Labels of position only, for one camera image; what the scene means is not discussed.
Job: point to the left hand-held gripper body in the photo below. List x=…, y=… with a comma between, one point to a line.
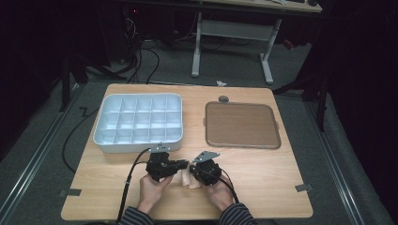
x=159, y=167

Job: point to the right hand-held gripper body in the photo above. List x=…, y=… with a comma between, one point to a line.
x=206, y=172

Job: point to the peach sock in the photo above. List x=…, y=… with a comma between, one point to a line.
x=189, y=181

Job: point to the white compartment storage box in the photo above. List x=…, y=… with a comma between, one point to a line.
x=139, y=122

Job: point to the person's right hand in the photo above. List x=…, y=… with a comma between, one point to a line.
x=219, y=195

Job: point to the person's left hand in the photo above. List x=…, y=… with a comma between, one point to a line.
x=151, y=193

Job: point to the brown tray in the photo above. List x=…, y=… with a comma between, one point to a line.
x=242, y=125

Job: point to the grey round knob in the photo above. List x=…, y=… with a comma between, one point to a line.
x=223, y=99

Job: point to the white paper scrap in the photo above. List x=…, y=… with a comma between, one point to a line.
x=221, y=83

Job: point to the grey tape piece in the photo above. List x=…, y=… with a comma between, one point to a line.
x=303, y=187
x=70, y=192

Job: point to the black metal stand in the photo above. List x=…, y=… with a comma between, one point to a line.
x=321, y=103
x=66, y=84

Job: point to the dark equipment cabinet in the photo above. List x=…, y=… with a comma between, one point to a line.
x=112, y=34

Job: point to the red object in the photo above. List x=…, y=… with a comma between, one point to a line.
x=288, y=44

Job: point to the metal floor rail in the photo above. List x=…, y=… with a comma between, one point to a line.
x=336, y=165
x=34, y=157

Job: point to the desk with white frame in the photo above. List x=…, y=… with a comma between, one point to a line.
x=237, y=29

